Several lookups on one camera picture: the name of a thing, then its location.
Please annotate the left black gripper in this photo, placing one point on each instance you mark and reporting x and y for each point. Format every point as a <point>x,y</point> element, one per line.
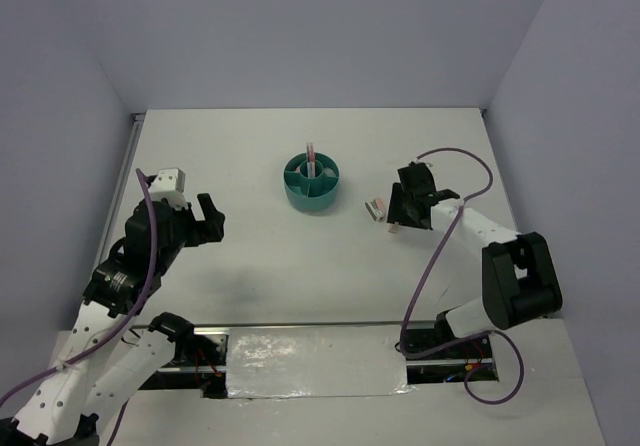
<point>210,229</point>

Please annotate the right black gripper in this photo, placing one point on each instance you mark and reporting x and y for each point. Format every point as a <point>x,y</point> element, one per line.
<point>396,212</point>

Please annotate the grey eraser block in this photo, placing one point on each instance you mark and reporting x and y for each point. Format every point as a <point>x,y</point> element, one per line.
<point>393,227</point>

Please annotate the pink and grey stapler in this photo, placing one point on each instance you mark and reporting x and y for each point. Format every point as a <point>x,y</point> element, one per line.
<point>376,209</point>

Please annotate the red pen clear barrel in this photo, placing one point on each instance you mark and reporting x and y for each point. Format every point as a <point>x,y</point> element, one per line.
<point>311,172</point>

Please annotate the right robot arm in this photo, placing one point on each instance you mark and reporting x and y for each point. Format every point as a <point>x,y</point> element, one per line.
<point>518,280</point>

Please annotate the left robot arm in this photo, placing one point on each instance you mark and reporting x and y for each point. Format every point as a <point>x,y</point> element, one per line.
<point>83,392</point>

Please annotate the teal round compartment organizer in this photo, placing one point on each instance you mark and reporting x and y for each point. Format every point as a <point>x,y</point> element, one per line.
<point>310,195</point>

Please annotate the silver foil sheet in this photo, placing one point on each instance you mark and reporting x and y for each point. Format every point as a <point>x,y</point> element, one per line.
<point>314,362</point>

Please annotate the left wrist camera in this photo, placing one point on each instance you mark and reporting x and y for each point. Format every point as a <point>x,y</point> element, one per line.
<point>168,185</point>

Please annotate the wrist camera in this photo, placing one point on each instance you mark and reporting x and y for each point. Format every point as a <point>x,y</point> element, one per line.
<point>168,185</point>
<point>421,162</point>

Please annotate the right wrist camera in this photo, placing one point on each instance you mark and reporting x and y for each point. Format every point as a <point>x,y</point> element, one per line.
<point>421,162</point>

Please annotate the aluminium rail left edge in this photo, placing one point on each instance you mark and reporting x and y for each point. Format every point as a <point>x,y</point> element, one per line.
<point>122,179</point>

